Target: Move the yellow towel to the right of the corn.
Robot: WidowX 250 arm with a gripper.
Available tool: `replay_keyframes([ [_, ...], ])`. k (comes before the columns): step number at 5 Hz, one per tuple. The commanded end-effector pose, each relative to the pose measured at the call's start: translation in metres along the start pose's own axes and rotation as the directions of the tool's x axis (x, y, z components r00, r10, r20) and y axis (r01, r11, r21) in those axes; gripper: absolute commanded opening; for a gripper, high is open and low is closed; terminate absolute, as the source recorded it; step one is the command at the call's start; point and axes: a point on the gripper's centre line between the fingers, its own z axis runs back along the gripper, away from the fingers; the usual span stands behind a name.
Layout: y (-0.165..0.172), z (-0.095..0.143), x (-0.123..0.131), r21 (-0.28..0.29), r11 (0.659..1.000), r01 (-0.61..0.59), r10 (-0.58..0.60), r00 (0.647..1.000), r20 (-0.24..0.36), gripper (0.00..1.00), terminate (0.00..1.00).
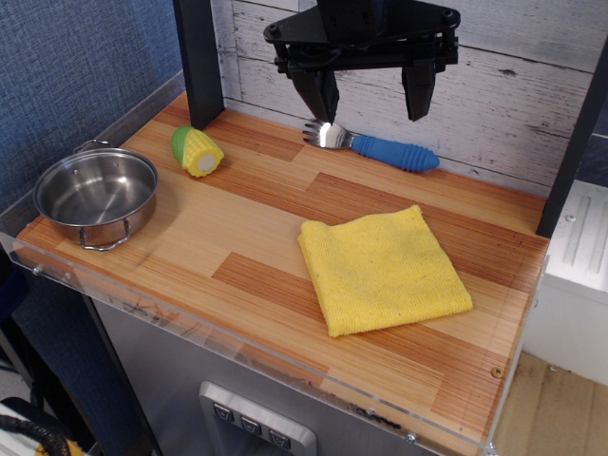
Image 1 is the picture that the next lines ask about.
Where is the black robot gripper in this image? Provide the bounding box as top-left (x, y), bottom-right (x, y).
top-left (263, 1), bottom-right (461, 122)

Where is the yellow green toy corn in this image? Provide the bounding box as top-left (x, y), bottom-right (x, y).
top-left (170, 126), bottom-right (224, 178)

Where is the yellow towel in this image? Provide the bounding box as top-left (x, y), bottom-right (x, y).
top-left (298, 205), bottom-right (473, 337)

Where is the clear acrylic table guard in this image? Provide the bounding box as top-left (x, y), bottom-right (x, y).
top-left (1, 210), bottom-right (548, 455)

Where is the small stainless steel pot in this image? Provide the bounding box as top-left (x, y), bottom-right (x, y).
top-left (33, 139), bottom-right (159, 252)

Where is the white ribbed side unit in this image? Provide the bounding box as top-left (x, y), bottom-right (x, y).
top-left (522, 180), bottom-right (607, 385)

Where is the silver button control panel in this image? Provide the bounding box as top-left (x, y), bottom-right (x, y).
top-left (199, 381), bottom-right (317, 455)

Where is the yellow black object bottom left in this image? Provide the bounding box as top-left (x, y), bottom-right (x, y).
top-left (1, 397), bottom-right (87, 456)

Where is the blue handled metal spork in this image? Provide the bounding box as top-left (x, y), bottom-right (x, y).
top-left (302, 120), bottom-right (440, 173)

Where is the black left frame post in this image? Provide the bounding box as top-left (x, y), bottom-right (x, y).
top-left (173, 0), bottom-right (224, 130)

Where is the black frame post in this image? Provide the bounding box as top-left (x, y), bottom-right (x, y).
top-left (536, 48), bottom-right (607, 238)
top-left (173, 0), bottom-right (224, 130)

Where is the black right frame post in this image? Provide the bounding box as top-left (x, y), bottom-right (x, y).
top-left (536, 48), bottom-right (607, 238)

